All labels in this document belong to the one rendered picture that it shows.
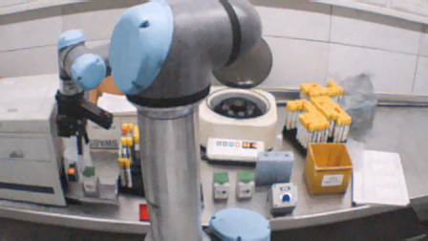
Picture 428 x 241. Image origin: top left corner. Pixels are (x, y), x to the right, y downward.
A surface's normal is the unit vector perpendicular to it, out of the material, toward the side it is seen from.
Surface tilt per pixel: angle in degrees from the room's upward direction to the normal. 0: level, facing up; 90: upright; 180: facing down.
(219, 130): 90
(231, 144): 25
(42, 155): 90
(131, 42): 82
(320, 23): 90
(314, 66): 90
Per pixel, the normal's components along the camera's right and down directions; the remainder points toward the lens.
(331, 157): 0.03, 0.50
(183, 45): 0.60, 0.26
